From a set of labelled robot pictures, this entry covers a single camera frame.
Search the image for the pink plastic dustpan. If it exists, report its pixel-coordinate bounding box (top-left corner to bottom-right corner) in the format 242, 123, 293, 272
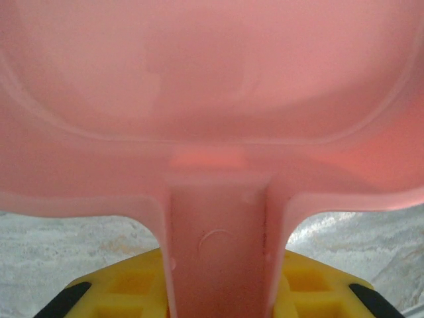
0, 0, 424, 318

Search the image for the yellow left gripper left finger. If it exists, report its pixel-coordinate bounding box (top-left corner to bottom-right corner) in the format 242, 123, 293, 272
38, 248, 172, 318

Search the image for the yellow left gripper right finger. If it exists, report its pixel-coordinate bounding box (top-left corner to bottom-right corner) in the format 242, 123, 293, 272
273, 250, 402, 318

